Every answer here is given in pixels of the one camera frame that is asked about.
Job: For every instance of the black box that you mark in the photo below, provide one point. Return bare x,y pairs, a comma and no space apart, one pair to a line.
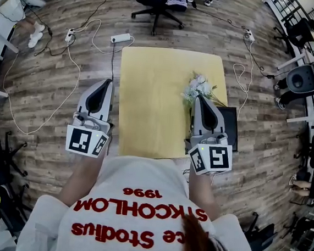
231,124

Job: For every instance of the white shirt with red print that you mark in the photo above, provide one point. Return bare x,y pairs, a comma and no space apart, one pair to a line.
140,181

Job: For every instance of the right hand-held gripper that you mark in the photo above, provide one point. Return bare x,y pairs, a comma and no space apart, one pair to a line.
217,158

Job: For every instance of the pale artificial flower bouquet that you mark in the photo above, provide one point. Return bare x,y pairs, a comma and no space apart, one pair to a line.
199,85

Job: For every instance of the person's left forearm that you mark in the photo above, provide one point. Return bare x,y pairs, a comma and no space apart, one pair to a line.
81,178

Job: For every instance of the small white power strip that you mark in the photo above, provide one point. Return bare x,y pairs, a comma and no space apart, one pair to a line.
249,36
69,34

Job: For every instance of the long white power strip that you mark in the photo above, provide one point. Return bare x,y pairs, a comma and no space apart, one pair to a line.
120,37

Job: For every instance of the person's right forearm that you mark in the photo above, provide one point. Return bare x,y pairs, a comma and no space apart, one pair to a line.
204,195

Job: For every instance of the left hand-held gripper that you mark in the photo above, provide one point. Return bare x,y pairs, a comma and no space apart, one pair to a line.
79,142

